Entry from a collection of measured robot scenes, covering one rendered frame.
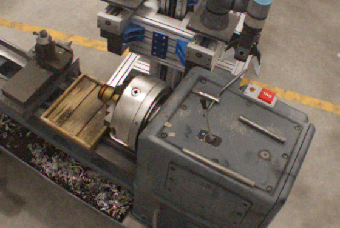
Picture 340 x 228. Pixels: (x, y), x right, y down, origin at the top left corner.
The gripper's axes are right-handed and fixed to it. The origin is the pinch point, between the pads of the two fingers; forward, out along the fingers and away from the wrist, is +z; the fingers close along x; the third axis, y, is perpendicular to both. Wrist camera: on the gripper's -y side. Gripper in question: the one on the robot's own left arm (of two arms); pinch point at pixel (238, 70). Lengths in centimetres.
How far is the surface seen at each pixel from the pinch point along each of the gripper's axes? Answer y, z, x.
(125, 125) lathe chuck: -21.5, 28.8, 33.1
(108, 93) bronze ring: -7, 31, 48
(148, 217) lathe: -24, 84, 16
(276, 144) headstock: -11.8, 16.7, -23.6
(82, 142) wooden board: -21, 53, 54
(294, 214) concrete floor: 50, 137, -67
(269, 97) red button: 8.2, 13.6, -15.1
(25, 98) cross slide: -16, 47, 88
